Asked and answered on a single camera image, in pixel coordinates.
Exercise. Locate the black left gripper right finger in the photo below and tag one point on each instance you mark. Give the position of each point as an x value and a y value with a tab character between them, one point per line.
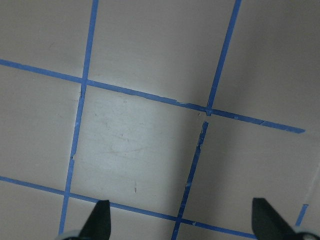
267	223

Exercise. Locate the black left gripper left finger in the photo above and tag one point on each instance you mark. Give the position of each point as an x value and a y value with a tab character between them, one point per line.
98	224

